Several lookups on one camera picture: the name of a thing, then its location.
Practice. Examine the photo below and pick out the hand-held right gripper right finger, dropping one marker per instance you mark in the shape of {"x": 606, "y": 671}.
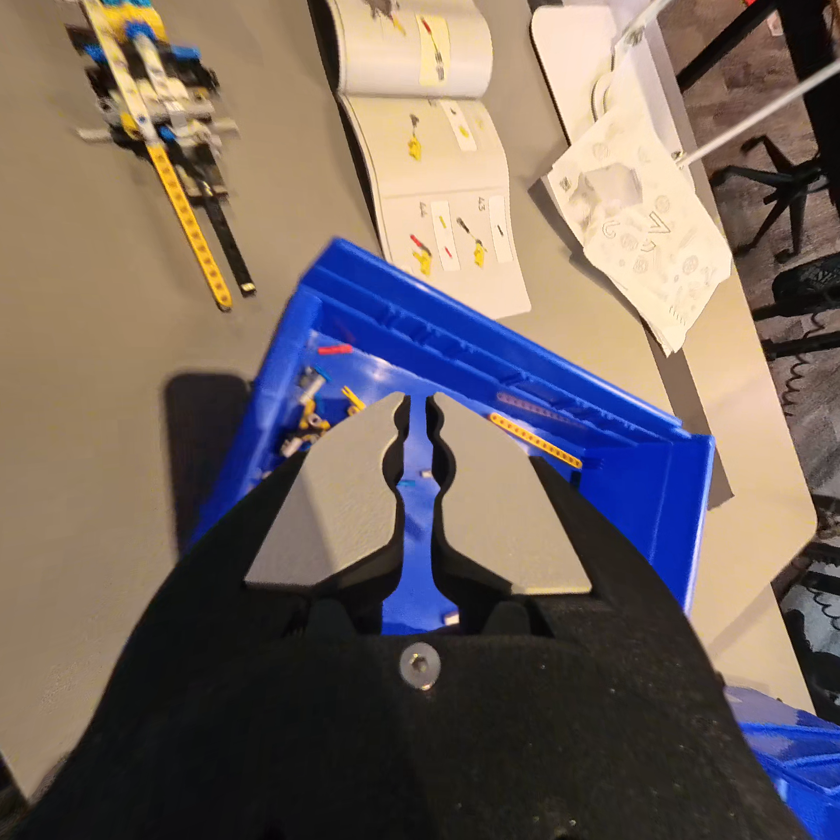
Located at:
{"x": 505, "y": 525}

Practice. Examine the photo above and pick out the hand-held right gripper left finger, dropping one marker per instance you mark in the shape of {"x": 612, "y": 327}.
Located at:
{"x": 328, "y": 518}

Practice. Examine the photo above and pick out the heap of lego pieces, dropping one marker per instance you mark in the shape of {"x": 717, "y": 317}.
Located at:
{"x": 310, "y": 420}

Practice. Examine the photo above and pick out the blue plastic parts bin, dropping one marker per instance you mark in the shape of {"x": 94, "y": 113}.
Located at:
{"x": 656, "y": 505}
{"x": 794, "y": 768}

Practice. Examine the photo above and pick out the partly built lego model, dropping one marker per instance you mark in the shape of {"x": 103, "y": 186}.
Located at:
{"x": 131, "y": 92}

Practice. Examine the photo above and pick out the long yellow lego beam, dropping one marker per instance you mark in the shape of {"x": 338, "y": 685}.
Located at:
{"x": 535, "y": 441}

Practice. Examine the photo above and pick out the red lego axle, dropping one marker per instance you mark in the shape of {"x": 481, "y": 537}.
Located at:
{"x": 336, "y": 349}

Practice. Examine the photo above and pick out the open lego instruction booklet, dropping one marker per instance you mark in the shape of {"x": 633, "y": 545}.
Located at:
{"x": 439, "y": 164}

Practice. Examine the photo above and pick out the white flat board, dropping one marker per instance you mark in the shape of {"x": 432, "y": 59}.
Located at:
{"x": 669, "y": 262}

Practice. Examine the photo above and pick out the black office chair base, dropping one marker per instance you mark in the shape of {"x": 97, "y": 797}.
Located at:
{"x": 781, "y": 184}

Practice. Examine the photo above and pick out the white round stand base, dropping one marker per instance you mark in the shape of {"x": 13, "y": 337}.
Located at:
{"x": 600, "y": 92}

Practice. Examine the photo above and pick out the black desk leg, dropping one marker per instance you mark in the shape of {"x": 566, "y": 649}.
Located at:
{"x": 728, "y": 46}

